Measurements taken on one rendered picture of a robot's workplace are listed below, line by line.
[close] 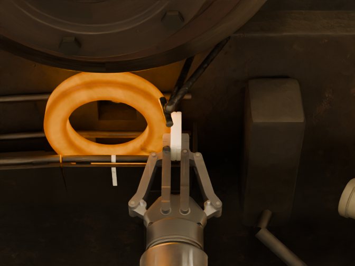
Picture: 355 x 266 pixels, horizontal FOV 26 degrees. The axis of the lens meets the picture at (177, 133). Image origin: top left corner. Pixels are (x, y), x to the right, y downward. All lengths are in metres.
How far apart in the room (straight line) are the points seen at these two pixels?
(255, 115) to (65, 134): 0.28
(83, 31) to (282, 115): 0.34
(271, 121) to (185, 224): 0.20
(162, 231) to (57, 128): 0.25
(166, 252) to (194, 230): 0.06
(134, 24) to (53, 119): 0.30
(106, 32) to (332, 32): 0.38
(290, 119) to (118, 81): 0.24
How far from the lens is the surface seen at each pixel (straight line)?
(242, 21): 0.97
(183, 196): 1.04
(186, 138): 1.11
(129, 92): 1.07
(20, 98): 1.19
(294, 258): 1.19
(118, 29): 0.87
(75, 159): 1.14
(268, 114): 1.08
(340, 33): 1.12
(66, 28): 0.88
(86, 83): 1.07
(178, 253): 0.96
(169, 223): 0.99
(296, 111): 1.09
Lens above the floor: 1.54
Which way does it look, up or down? 45 degrees down
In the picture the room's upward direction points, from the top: straight up
